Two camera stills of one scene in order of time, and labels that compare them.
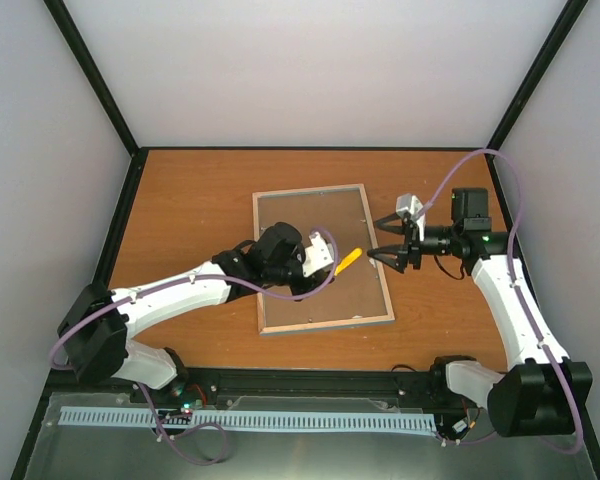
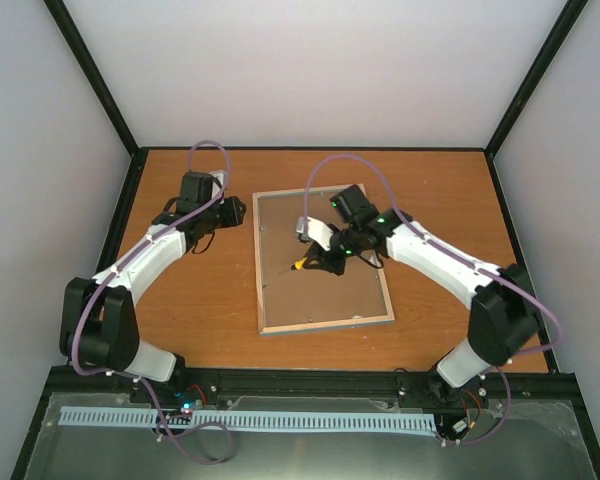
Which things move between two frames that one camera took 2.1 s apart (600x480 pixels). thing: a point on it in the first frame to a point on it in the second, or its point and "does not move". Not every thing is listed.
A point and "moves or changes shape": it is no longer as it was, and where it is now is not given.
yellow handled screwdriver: (349, 259) moves or changes shape
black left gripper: (316, 280) to (233, 216)
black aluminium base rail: (414, 383) does not move
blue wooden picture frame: (358, 296) does not move
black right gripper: (410, 244) to (326, 264)
